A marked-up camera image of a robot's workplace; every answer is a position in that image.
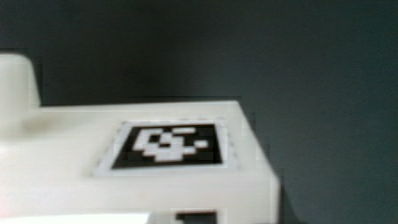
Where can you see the white drawer back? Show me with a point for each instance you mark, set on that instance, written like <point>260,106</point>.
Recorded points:
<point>132,163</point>

